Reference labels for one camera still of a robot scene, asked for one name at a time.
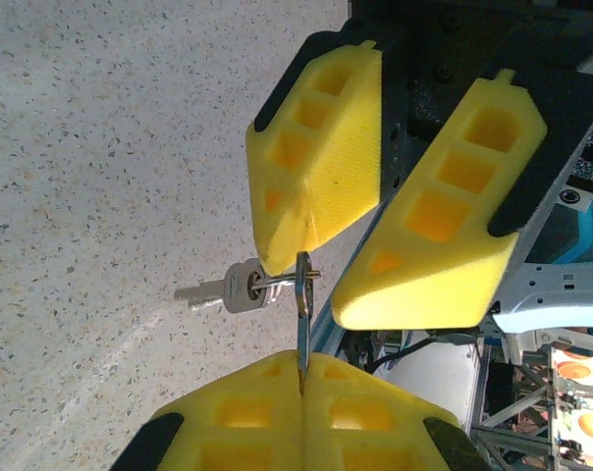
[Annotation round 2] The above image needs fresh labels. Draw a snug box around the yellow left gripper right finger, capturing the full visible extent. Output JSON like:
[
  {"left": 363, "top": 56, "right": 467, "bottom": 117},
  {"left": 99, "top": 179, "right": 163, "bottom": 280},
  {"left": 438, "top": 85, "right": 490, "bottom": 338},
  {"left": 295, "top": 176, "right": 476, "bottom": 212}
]
[{"left": 301, "top": 351, "right": 492, "bottom": 471}]

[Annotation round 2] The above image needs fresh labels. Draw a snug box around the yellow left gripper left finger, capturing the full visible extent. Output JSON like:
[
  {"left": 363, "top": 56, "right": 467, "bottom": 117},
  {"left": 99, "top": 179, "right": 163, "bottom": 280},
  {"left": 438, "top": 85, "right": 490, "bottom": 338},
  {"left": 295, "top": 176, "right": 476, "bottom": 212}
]
[{"left": 109, "top": 350, "right": 305, "bottom": 471}]

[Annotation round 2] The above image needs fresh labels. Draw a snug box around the silver spare key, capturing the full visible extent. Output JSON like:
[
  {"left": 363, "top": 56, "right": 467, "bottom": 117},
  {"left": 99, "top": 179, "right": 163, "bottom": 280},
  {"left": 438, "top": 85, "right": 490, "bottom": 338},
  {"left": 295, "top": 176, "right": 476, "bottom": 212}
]
[
  {"left": 173, "top": 258, "right": 273, "bottom": 315},
  {"left": 188, "top": 296, "right": 281, "bottom": 315}
]

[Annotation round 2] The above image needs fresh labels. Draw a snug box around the white plastic cover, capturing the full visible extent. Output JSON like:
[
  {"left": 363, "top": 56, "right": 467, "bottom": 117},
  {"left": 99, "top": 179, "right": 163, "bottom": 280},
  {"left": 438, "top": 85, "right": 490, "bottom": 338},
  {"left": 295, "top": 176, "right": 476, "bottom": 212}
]
[{"left": 382, "top": 338, "right": 479, "bottom": 433}]

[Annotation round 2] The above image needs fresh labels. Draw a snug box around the orange fruit print cloth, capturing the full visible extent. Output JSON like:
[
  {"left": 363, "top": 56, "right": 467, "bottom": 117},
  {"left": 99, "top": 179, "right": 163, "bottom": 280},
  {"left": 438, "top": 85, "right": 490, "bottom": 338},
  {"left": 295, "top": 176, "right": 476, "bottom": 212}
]
[{"left": 549, "top": 342, "right": 593, "bottom": 471}]

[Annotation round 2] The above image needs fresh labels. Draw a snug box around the black cable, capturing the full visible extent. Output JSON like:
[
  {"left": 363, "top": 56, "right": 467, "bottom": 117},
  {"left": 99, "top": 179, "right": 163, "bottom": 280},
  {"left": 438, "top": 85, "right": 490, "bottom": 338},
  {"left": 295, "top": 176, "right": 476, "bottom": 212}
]
[{"left": 369, "top": 331, "right": 455, "bottom": 370}]

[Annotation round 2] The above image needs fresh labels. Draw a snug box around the grey metal frame bracket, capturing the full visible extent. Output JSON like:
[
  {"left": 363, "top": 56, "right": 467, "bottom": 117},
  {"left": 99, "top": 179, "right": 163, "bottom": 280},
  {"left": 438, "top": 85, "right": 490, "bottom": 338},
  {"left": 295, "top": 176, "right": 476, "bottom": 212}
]
[{"left": 492, "top": 262, "right": 593, "bottom": 340}]

